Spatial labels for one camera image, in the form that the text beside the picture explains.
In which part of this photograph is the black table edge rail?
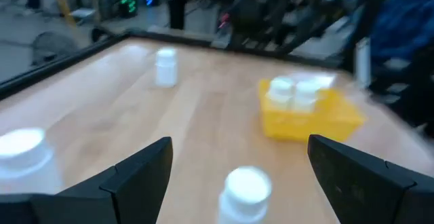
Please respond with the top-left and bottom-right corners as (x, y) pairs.
(0, 30), (343, 100)

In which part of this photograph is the blue blurred object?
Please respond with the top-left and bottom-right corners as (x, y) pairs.
(369, 0), (434, 82)

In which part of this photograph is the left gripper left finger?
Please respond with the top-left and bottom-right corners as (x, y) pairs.
(0, 136), (174, 224)

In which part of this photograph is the green led display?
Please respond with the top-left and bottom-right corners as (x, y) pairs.
(119, 0), (137, 14)

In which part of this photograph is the yellow pole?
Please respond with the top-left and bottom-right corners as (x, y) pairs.
(50, 0), (77, 27)

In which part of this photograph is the yellow plastic basket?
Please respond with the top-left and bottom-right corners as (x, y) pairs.
(259, 77), (366, 143)

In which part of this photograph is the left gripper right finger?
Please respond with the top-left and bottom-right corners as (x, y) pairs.
(307, 134), (434, 224)

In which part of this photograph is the white pill bottle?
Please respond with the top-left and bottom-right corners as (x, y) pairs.
(0, 127), (64, 195)
(293, 80), (320, 113)
(155, 48), (178, 88)
(265, 77), (295, 110)
(216, 166), (273, 224)

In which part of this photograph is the standing person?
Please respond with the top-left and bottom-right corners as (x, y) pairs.
(163, 0), (195, 31)

